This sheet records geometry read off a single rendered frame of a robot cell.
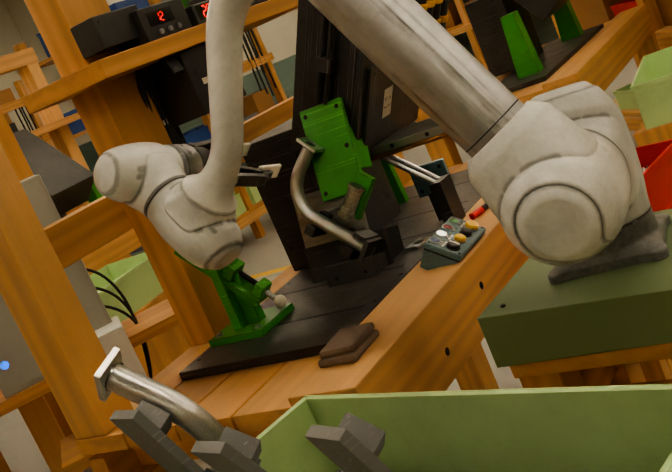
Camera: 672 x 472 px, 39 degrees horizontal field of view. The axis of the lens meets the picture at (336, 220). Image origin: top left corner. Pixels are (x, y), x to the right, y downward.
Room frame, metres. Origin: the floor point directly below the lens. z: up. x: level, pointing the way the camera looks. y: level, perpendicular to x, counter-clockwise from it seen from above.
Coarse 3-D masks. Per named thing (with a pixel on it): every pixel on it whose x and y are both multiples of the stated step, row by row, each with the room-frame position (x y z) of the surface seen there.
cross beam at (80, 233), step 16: (272, 112) 2.67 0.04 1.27; (288, 112) 2.73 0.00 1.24; (256, 128) 2.59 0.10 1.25; (272, 128) 2.65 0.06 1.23; (80, 208) 2.09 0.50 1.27; (96, 208) 2.06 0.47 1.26; (112, 208) 2.10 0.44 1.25; (64, 224) 1.98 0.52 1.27; (80, 224) 2.01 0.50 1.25; (96, 224) 2.05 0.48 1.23; (112, 224) 2.08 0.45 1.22; (128, 224) 2.12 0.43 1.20; (64, 240) 1.97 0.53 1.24; (80, 240) 2.00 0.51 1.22; (96, 240) 2.03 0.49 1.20; (64, 256) 1.95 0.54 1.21; (80, 256) 1.98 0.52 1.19
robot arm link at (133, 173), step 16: (128, 144) 1.68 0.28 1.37; (144, 144) 1.69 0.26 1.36; (160, 144) 1.72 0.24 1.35; (112, 160) 1.63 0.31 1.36; (128, 160) 1.63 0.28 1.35; (144, 160) 1.65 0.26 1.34; (160, 160) 1.67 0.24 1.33; (176, 160) 1.70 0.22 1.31; (96, 176) 1.65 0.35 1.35; (112, 176) 1.62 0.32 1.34; (128, 176) 1.62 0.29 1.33; (144, 176) 1.64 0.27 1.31; (160, 176) 1.64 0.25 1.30; (176, 176) 1.65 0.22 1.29; (112, 192) 1.63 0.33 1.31; (128, 192) 1.63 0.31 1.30; (144, 192) 1.64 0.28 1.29; (144, 208) 1.64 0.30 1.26
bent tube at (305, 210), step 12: (312, 144) 2.12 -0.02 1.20; (300, 156) 2.10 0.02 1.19; (312, 156) 2.10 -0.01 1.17; (300, 168) 2.10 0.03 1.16; (300, 180) 2.11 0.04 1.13; (300, 192) 2.11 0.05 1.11; (300, 204) 2.10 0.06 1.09; (312, 216) 2.08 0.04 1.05; (324, 216) 2.08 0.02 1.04; (324, 228) 2.06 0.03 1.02; (336, 228) 2.04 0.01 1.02; (348, 240) 2.02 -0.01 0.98
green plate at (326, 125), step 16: (304, 112) 2.14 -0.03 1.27; (320, 112) 2.11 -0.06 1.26; (336, 112) 2.09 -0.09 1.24; (304, 128) 2.14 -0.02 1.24; (320, 128) 2.11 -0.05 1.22; (336, 128) 2.09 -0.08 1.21; (320, 144) 2.11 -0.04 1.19; (336, 144) 2.09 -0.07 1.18; (352, 144) 2.06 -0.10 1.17; (320, 160) 2.11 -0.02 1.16; (336, 160) 2.09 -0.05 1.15; (352, 160) 2.06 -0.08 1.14; (368, 160) 2.12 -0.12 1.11; (320, 176) 2.11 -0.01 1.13; (336, 176) 2.08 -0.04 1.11; (352, 176) 2.06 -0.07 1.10; (320, 192) 2.11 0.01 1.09; (336, 192) 2.08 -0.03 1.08
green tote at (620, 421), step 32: (288, 416) 1.25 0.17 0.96; (320, 416) 1.27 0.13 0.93; (384, 416) 1.18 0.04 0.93; (416, 416) 1.14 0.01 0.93; (448, 416) 1.10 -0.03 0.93; (480, 416) 1.07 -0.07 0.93; (512, 416) 1.03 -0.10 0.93; (544, 416) 1.00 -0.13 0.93; (576, 416) 0.97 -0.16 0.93; (608, 416) 0.94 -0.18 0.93; (640, 416) 0.92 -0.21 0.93; (288, 448) 1.24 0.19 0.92; (384, 448) 1.20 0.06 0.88; (416, 448) 1.16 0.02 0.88; (448, 448) 1.12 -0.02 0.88; (480, 448) 1.08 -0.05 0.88; (512, 448) 1.05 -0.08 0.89; (544, 448) 1.01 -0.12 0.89; (576, 448) 0.98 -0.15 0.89; (608, 448) 0.95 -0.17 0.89; (640, 448) 0.93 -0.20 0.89
